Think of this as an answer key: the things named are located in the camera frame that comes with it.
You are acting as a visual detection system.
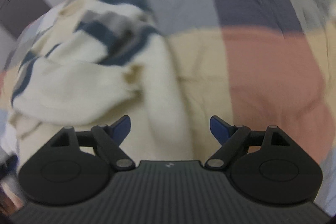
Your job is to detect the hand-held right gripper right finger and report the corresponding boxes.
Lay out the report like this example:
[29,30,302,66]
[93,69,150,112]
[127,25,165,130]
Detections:
[205,115,292,170]

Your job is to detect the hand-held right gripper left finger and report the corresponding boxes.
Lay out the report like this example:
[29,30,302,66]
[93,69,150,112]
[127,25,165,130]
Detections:
[50,115,136,171]

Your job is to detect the cream knit sweater navy stripes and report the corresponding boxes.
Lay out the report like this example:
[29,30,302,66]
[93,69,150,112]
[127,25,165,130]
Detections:
[10,0,196,163]

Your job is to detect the patchwork bed cover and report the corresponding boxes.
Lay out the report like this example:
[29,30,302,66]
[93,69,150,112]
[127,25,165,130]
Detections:
[0,0,336,205]

